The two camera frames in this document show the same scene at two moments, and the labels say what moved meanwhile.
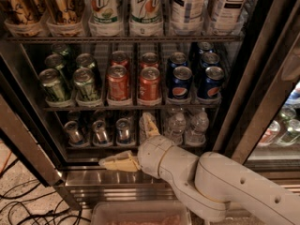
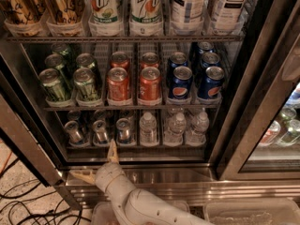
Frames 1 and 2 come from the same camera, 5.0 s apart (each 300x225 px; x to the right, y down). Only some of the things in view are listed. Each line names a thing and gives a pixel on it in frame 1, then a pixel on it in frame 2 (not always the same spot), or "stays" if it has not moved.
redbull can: [72, 132] stays
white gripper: [150, 155] to [108, 174]
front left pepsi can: [181, 82] stays
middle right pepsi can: [209, 59] stays
